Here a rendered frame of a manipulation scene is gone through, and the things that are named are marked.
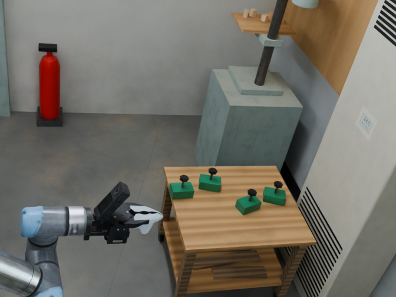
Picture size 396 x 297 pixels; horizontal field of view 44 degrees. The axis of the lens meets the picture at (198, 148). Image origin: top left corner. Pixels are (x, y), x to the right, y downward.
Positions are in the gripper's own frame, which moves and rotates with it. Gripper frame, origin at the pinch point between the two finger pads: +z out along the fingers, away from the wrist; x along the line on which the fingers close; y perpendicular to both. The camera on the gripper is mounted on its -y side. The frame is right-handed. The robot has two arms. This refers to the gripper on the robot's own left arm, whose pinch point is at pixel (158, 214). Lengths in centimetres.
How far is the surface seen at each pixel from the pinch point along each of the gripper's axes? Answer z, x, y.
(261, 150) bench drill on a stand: 119, -135, 59
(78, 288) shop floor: 3, -80, 115
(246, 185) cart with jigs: 83, -85, 52
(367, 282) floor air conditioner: 136, -32, 72
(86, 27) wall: 16, -233, 27
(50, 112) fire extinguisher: -2, -224, 90
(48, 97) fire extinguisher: -5, -223, 77
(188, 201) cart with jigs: 49, -78, 56
